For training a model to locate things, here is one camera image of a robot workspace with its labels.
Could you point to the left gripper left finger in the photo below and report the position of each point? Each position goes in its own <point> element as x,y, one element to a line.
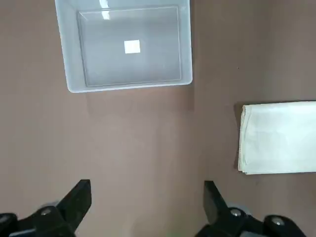
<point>71,212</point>

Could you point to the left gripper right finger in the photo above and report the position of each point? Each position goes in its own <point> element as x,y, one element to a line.
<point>222,219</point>

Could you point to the cream-colored tablecloth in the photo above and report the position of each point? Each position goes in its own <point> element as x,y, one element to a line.
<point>276,138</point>

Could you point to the clear plastic box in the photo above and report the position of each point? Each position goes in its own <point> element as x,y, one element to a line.
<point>74,61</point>

